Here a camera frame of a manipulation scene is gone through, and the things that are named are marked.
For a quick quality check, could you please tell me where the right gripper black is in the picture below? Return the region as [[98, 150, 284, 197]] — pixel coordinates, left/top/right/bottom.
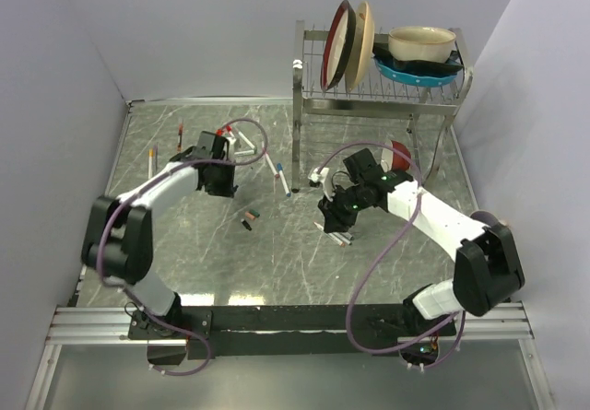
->
[[318, 183, 369, 235]]

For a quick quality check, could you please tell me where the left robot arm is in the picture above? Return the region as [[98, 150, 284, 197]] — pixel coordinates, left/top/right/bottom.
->
[[81, 131, 237, 338]]

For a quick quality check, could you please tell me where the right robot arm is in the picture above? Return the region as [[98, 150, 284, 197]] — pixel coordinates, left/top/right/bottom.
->
[[309, 148, 525, 334]]

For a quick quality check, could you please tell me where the white marker pen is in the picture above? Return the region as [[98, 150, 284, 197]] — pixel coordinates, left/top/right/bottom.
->
[[234, 128, 256, 150]]

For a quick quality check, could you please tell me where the pink marker pen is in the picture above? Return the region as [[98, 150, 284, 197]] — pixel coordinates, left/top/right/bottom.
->
[[264, 148, 279, 179]]

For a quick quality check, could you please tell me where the yellow marker pen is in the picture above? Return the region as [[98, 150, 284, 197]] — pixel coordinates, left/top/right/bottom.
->
[[147, 148, 154, 180]]

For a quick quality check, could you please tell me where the red white bowl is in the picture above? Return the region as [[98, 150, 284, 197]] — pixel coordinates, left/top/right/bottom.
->
[[381, 140, 411, 171]]

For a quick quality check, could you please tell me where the steel dish rack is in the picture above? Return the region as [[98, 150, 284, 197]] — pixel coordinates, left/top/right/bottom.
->
[[290, 20, 474, 192]]

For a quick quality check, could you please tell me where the purple pink mug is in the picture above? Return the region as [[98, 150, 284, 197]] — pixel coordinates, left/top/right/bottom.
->
[[468, 210, 511, 235]]

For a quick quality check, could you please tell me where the black square plate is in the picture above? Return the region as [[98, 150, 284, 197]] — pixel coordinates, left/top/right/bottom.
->
[[372, 42, 463, 76]]

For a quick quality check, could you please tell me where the red black plate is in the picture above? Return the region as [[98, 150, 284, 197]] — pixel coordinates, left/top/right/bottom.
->
[[320, 0, 356, 92]]

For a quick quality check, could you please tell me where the blue dotted dish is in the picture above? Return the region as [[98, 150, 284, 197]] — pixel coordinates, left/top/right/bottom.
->
[[374, 58, 464, 88]]

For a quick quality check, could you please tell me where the beige plate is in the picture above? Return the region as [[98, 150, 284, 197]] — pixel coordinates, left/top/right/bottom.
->
[[345, 1, 375, 94]]

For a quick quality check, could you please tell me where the cream ceramic bowl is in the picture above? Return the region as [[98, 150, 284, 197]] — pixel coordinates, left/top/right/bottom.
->
[[388, 26, 456, 63]]

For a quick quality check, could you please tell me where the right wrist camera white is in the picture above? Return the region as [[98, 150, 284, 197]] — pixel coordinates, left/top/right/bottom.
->
[[308, 167, 336, 201]]

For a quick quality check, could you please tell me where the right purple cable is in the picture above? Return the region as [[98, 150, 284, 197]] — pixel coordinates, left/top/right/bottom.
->
[[317, 140, 465, 369]]

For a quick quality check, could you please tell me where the purple cable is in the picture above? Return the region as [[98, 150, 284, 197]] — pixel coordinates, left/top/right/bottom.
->
[[96, 117, 270, 378], [317, 140, 465, 369]]

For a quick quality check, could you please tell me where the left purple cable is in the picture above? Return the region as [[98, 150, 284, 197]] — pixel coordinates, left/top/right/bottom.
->
[[96, 117, 270, 378]]

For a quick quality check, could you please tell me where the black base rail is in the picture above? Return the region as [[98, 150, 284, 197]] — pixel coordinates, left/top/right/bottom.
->
[[126, 301, 458, 367]]

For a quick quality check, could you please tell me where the aluminium frame rail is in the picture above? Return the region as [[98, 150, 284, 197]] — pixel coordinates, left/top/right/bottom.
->
[[45, 302, 534, 346]]

